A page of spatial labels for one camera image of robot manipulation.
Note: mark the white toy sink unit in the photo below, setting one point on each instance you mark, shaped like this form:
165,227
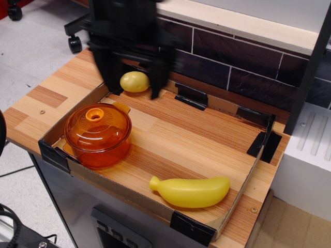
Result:
303,176

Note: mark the toy oven control panel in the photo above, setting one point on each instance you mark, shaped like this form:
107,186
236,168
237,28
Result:
114,234

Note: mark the yellow toy banana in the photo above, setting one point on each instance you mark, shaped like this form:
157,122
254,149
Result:
191,193

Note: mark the orange transparent pot lid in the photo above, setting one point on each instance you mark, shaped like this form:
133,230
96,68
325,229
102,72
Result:
98,127

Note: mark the orange transparent plastic pot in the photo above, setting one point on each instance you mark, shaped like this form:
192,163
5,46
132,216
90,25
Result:
104,159

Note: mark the black office chair base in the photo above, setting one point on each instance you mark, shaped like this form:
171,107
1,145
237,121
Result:
71,29

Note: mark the cardboard fence with black tape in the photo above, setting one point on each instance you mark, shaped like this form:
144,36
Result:
170,139

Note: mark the yellow toy potato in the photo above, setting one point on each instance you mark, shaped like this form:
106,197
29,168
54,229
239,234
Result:
134,82

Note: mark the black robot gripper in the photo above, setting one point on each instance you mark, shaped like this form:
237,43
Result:
130,30

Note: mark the black vertical post right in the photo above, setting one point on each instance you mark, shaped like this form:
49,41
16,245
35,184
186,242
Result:
307,81

